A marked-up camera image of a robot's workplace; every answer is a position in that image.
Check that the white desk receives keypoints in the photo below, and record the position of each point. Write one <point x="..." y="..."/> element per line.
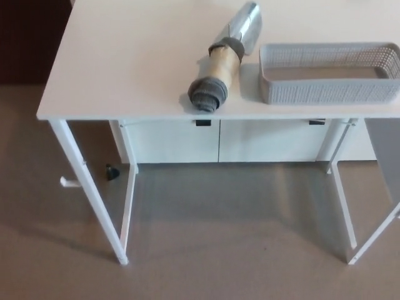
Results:
<point x="125" y="62"/>

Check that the white cabinet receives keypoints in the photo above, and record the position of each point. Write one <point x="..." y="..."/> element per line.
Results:
<point x="172" y="143"/>

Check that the grey perforated plastic basket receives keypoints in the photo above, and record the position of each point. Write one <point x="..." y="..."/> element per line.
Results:
<point x="312" y="90"/>

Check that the dark brown door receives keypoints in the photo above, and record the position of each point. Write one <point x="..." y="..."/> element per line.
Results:
<point x="28" y="40"/>

